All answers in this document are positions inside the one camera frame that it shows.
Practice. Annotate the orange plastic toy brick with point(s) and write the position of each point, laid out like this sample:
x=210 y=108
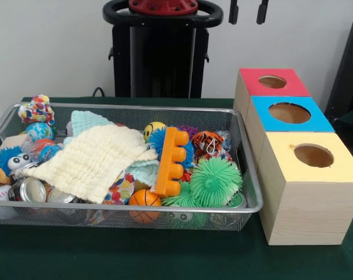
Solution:
x=171 y=163

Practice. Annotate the orange toy basketball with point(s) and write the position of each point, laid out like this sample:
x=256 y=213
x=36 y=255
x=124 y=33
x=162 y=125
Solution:
x=144 y=199

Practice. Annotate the green spiky puffer toy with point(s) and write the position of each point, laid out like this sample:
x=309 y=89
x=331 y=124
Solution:
x=214 y=181

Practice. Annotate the robot pedestal with red flange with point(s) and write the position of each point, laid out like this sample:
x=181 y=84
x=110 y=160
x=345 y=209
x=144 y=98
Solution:
x=164 y=58

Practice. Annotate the blue globe ball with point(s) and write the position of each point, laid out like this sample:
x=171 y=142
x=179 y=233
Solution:
x=39 y=132

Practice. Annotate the yellow smiley ball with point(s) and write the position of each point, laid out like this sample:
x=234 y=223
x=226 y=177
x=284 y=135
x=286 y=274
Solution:
x=151 y=131

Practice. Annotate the tiger plush toy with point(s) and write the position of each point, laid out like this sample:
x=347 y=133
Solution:
x=205 y=140

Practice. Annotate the cream yellow cloth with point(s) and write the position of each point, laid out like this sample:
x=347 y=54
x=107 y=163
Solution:
x=91 y=157

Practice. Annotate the black standing panel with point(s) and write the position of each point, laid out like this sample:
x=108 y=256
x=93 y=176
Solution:
x=348 y=64

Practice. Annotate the light blue cloth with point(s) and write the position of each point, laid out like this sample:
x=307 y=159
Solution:
x=85 y=119

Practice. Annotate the knotted polka dot cloth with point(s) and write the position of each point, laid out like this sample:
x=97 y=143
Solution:
x=36 y=111

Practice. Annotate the wooden three-hole box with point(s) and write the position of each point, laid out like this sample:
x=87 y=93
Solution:
x=304 y=210

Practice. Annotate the large blue spiky puffer toy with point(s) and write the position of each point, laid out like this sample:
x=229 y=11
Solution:
x=4 y=157

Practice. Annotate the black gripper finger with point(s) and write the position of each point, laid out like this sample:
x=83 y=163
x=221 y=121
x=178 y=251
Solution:
x=233 y=11
x=262 y=11

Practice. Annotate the silver mesh bin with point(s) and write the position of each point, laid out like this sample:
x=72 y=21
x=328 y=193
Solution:
x=48 y=218

